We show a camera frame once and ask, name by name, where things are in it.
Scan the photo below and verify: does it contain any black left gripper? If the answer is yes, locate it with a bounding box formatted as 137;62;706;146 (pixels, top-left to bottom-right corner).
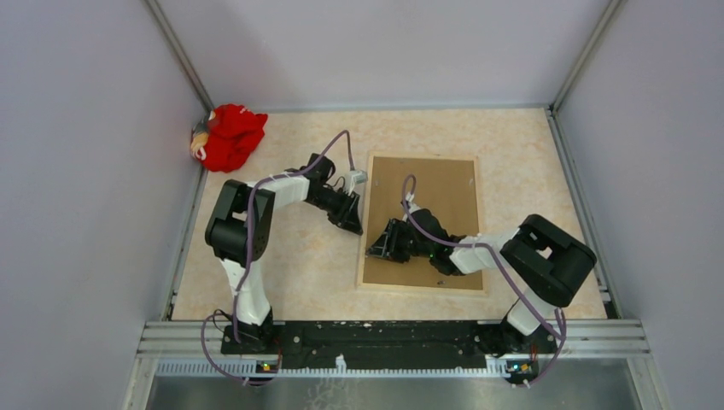
307;186;363;235

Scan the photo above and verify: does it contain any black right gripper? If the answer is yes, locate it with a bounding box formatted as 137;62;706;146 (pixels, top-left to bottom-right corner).
365;218;434;264

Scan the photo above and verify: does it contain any brown cardboard backing board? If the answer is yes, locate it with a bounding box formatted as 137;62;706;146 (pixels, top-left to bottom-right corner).
357;154;488;296

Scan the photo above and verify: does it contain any white wooden picture frame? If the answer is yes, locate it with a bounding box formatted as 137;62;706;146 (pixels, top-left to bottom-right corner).
356;152;489;296

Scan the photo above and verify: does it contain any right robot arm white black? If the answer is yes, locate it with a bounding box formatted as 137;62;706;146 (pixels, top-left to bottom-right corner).
365;208;598;356

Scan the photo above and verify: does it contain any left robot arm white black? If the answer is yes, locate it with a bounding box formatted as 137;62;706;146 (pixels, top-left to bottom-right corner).
205;154;368;353

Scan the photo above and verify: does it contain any red crumpled cloth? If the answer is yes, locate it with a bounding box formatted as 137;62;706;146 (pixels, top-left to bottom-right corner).
190;103;269;173

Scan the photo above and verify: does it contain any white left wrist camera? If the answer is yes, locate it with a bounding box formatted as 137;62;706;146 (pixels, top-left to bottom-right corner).
344;169;368;194

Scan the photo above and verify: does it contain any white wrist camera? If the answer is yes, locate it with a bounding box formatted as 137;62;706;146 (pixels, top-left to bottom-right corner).
401;192;421;221
344;169;368;194

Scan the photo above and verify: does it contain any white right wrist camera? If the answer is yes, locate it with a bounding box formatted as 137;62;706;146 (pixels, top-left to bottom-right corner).
401;192;421;221

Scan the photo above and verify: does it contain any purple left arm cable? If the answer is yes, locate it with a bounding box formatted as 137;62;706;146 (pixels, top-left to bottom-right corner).
200;130;358;388

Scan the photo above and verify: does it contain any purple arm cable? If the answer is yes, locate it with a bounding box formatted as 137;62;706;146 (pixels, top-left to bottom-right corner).
200;130;358;388
400;173;568;390

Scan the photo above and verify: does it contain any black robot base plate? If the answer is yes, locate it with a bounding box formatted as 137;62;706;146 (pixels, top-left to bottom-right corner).
220;320;557;370

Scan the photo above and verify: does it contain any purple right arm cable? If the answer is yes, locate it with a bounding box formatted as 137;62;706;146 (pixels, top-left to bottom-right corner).
400;173;568;390

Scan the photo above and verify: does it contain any aluminium front rail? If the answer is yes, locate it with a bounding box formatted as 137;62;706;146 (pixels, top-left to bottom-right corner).
137;319;651;378

